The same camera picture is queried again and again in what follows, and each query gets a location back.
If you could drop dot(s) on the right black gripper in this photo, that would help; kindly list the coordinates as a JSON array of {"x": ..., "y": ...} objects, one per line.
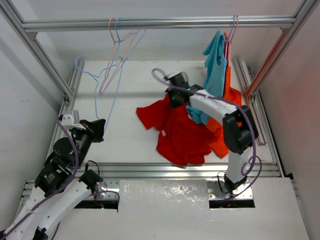
[{"x": 175, "y": 105}]

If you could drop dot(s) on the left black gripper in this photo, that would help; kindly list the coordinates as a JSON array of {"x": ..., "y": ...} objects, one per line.
[{"x": 93, "y": 130}]

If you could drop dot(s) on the red t shirt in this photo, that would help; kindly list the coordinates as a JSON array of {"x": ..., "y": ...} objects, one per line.
[{"x": 180, "y": 140}]

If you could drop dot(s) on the blue wire hanger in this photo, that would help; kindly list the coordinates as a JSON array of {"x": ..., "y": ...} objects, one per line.
[
  {"x": 96, "y": 79},
  {"x": 124, "y": 45}
]

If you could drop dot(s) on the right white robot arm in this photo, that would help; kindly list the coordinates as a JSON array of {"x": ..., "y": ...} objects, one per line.
[{"x": 239, "y": 129}]

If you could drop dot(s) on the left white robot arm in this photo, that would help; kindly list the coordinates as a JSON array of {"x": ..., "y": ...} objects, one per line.
[{"x": 56, "y": 190}]

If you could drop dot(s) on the light blue t shirt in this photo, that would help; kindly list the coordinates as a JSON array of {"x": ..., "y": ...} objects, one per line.
[{"x": 215, "y": 64}]

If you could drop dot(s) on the orange t shirt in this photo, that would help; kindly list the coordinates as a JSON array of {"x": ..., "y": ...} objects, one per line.
[{"x": 229, "y": 93}]

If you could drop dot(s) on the pink hanger holding shirt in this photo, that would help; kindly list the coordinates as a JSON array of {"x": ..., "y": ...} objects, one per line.
[{"x": 230, "y": 43}]

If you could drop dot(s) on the blue hanger holding shirt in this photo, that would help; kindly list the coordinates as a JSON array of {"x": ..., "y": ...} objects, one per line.
[{"x": 232, "y": 29}]

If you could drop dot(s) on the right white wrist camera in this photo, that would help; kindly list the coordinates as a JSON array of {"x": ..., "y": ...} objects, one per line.
[{"x": 167, "y": 77}]

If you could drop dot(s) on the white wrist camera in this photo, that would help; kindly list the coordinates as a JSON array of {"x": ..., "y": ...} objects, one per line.
[
  {"x": 167, "y": 77},
  {"x": 71, "y": 120}
]

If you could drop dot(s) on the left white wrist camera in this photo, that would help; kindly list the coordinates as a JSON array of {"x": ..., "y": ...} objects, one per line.
[{"x": 71, "y": 120}]

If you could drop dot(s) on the aluminium front rail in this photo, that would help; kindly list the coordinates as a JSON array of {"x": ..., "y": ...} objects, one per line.
[{"x": 158, "y": 170}]

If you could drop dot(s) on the aluminium rail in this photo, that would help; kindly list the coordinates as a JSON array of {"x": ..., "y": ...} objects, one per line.
[
  {"x": 75, "y": 25},
  {"x": 158, "y": 170}
]

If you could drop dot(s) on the pink wire hanger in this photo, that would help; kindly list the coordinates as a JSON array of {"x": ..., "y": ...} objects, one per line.
[{"x": 115, "y": 60}]

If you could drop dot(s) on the orange diagonal frame bar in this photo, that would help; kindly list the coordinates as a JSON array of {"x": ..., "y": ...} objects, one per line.
[{"x": 258, "y": 77}]

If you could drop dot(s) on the aluminium left frame post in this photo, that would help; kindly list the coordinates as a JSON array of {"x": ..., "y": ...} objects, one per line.
[{"x": 15, "y": 20}]

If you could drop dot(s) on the aluminium frame post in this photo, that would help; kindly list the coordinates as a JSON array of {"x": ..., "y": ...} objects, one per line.
[
  {"x": 15, "y": 20},
  {"x": 302, "y": 13}
]

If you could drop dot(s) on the aluminium top rail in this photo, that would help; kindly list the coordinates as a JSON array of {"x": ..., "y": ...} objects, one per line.
[{"x": 75, "y": 25}]

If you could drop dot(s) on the aluminium right frame post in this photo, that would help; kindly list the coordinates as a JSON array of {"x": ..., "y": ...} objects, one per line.
[{"x": 302, "y": 13}]

